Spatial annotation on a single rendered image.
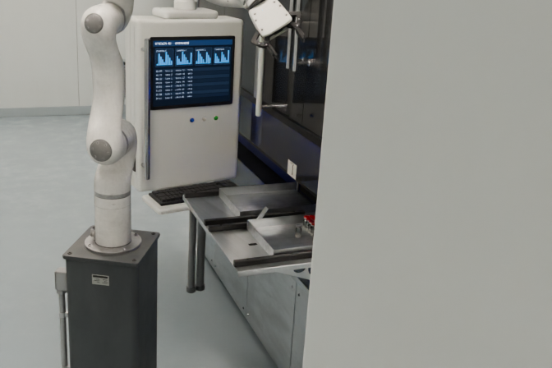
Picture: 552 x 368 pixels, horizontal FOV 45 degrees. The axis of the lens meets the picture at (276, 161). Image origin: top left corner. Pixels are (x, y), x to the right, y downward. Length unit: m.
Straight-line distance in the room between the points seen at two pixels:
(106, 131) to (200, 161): 0.99
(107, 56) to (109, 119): 0.20
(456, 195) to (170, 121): 2.60
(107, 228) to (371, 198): 1.87
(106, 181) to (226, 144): 0.99
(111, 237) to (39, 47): 5.26
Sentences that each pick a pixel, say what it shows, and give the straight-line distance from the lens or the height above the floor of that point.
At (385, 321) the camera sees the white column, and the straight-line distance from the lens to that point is 0.45.
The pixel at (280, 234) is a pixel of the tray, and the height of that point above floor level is 0.88.
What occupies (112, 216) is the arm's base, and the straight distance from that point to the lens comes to 2.26.
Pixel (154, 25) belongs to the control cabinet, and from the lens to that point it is 2.82.
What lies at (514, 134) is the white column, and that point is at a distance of 0.33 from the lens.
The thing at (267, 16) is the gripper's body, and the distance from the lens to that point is 1.96.
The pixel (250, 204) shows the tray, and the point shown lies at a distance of 2.64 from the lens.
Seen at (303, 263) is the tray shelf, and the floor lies 0.88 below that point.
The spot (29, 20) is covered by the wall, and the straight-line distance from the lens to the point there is 7.37.
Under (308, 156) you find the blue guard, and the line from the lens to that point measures 2.50.
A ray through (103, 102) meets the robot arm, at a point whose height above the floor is 1.37.
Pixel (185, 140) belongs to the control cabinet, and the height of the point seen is 1.02.
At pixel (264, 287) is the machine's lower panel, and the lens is 3.09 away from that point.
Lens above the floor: 1.85
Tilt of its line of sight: 18 degrees down
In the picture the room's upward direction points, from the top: 4 degrees clockwise
